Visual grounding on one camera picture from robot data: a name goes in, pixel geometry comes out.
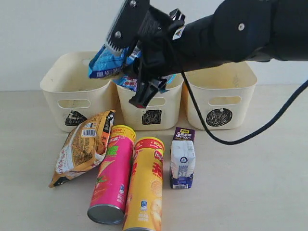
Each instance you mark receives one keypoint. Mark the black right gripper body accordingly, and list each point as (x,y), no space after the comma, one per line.
(138,24)

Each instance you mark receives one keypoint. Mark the blue snack bag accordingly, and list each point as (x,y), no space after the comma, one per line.
(107,65)

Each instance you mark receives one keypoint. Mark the orange chips bag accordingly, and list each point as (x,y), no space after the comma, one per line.
(84,148)

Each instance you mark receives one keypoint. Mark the pink chips can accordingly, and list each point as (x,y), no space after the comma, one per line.
(109,196)

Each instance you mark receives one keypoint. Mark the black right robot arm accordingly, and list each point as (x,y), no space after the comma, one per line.
(238,30)

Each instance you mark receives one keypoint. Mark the cream bin square mark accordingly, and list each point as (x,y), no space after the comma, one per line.
(162,111)

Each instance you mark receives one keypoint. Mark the cream bin circle mark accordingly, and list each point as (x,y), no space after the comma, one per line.
(223,93)

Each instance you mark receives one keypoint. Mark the cream bin triangle mark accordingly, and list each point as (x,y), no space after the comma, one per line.
(71,95)

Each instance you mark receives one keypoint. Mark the purple juice carton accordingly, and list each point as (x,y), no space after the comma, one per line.
(184,134)

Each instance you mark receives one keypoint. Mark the white milk carton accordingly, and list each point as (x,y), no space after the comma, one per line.
(182,164)

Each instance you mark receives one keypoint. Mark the yellow chips can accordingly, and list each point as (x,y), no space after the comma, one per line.
(144,200)

